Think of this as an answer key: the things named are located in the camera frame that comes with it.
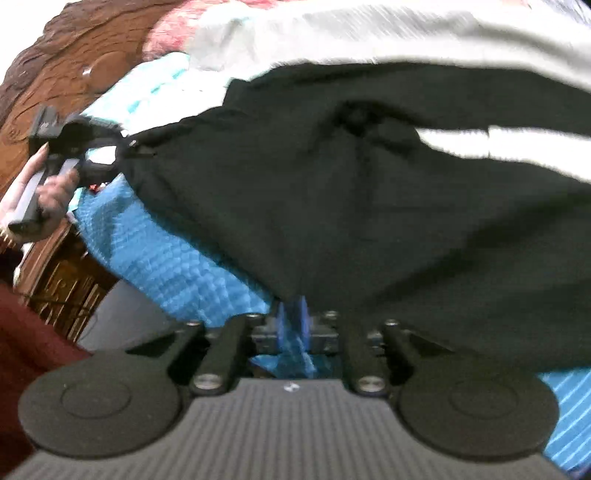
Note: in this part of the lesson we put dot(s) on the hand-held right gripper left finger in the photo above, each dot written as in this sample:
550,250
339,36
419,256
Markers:
282,330

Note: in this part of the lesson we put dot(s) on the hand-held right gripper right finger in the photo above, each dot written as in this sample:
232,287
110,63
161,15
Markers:
304,323

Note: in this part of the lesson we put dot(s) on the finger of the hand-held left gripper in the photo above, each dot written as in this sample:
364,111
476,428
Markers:
138,148

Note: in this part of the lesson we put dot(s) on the black pants with white stripes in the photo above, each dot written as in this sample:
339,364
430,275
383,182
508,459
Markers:
323,207

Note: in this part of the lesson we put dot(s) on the person's left hand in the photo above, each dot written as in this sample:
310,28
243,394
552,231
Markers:
57,198

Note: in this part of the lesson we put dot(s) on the teal lattice bedsheet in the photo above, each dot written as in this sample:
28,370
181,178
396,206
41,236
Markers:
138,92

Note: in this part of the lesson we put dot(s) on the red floral quilt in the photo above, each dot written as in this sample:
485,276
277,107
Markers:
161,41

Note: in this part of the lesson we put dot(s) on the printed striped bedspread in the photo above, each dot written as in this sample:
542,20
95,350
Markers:
152,258

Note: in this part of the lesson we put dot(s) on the dark red cloth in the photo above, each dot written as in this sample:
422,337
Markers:
23,369

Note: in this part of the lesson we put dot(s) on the carved wooden bed frame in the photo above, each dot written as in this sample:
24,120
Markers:
69,55

